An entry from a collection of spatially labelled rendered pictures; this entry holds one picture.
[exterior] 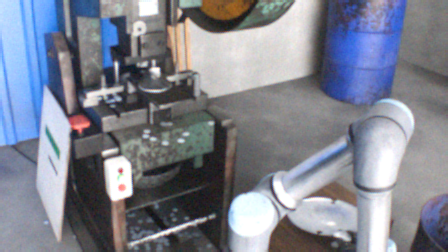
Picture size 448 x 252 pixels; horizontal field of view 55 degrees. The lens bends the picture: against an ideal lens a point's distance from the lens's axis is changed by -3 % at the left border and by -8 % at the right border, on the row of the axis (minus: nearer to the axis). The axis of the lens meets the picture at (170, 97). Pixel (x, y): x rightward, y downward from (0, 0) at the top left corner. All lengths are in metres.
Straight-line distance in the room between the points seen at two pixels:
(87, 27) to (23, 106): 1.19
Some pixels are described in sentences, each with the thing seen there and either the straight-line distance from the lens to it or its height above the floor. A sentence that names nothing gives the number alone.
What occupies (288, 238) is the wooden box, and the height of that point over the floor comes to 0.31.
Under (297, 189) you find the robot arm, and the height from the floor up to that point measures 0.71.
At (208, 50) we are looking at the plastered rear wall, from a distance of 3.35.
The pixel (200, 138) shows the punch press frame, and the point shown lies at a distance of 1.75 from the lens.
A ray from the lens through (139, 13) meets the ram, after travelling 1.63.
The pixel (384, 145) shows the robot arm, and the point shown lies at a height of 0.96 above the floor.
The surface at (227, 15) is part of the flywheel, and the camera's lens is 1.80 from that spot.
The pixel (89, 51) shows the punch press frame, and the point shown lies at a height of 0.85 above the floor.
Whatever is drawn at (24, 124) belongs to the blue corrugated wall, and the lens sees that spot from 2.98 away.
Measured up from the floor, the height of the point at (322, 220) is 0.39.
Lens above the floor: 1.43
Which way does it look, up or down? 24 degrees down
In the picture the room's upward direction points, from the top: straight up
